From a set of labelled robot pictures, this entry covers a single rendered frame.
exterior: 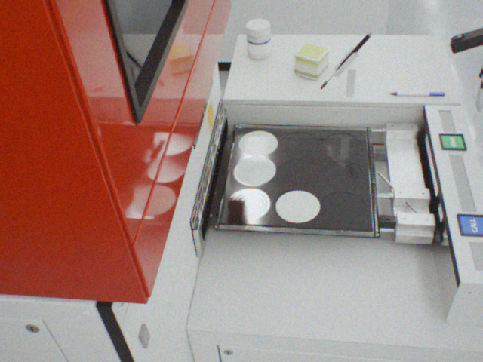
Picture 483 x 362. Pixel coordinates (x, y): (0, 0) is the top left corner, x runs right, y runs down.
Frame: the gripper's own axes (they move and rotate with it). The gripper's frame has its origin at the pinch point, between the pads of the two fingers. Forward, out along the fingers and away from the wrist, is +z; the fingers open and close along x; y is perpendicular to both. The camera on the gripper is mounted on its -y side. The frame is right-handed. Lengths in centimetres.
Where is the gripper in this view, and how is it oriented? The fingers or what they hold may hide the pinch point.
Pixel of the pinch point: (477, 95)
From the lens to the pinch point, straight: 141.5
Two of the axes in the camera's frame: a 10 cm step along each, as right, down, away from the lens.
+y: 9.3, 2.3, -3.0
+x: 3.7, -6.1, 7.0
